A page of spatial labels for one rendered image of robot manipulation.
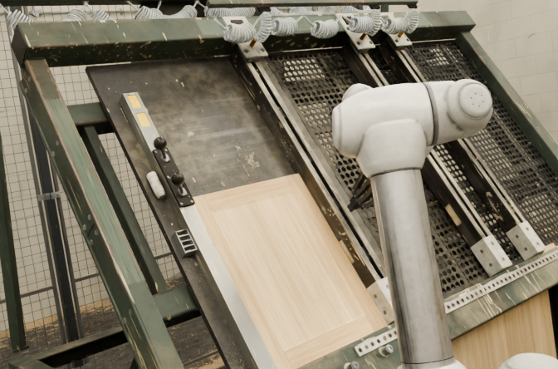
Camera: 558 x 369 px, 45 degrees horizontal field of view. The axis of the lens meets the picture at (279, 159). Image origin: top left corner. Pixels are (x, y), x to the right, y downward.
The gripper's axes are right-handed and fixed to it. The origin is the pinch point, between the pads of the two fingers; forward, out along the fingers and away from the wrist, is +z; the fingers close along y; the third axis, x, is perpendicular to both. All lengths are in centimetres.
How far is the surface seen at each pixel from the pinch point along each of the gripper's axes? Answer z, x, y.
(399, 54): 3, -73, 60
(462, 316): 3.8, -19.7, -45.0
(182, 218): 4, 56, 12
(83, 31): -3, 63, 77
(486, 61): 6, -133, 53
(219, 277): 3, 54, -8
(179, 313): 11, 66, -11
